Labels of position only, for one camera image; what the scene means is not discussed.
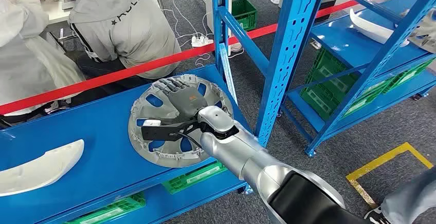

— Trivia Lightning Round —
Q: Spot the grey plastic wheel cover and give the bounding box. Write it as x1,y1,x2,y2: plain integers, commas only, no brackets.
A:
400,9,436,53
128,74,235,169

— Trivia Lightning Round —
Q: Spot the white power cable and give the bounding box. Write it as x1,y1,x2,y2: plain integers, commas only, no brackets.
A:
159,0,202,38

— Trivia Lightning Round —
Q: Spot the pale wrist camera, black bracket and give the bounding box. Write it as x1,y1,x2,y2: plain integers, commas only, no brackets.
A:
141,119,202,142

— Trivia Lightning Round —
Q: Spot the white curved plastic part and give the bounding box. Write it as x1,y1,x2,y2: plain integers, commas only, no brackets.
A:
0,139,85,198
349,8,411,48

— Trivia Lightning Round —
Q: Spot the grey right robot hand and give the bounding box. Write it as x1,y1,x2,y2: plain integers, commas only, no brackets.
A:
153,77,210,122

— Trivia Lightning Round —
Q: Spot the green plastic crate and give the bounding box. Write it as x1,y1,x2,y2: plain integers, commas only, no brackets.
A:
381,76,420,96
161,160,228,195
231,0,259,32
300,81,382,122
398,59,436,84
308,47,362,90
63,192,147,224

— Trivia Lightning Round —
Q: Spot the white power strip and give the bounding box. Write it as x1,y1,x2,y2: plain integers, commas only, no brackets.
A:
191,35,214,48

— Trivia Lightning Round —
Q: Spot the red barrier belt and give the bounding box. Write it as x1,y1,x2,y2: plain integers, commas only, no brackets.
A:
0,0,435,116

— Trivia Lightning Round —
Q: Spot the blue metal shelf rack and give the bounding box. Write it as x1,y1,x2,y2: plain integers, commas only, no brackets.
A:
281,0,436,157
0,0,324,224

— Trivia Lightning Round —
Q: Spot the person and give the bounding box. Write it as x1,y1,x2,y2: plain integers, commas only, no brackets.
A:
0,0,86,128
364,167,436,224
54,0,182,92

